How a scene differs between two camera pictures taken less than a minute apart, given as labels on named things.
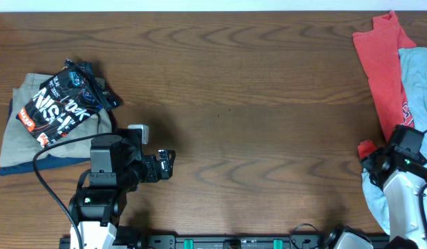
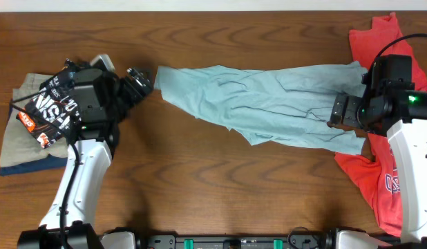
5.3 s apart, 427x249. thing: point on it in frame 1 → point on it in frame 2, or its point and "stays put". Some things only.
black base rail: x=225 y=241 stays put
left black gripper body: x=150 y=175 → x=131 y=95
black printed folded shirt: x=65 y=100 stays put
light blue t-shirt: x=418 y=78 → x=288 y=106
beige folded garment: x=19 y=145 stays put
